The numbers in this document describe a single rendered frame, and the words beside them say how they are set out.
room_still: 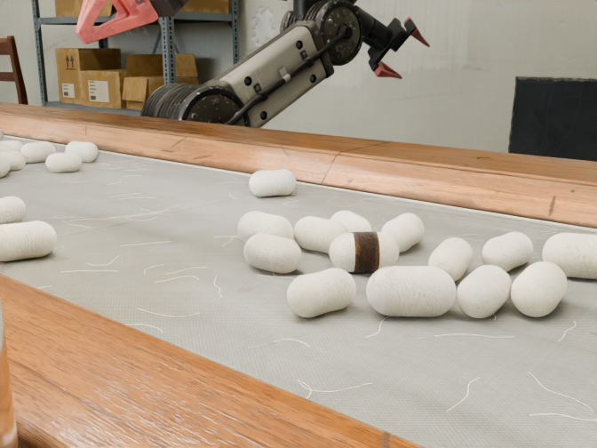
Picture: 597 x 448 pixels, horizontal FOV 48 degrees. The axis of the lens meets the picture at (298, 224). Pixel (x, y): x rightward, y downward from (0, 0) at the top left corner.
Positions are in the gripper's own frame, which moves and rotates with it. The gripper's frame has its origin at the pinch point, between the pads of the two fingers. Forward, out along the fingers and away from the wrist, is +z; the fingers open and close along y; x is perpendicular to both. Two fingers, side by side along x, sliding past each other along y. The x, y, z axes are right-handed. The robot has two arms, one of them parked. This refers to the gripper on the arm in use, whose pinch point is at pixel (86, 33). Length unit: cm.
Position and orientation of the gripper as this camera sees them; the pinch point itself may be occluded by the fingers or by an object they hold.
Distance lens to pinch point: 68.7
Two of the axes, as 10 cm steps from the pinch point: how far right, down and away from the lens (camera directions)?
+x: 4.0, 6.2, 6.7
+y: 7.8, 1.5, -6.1
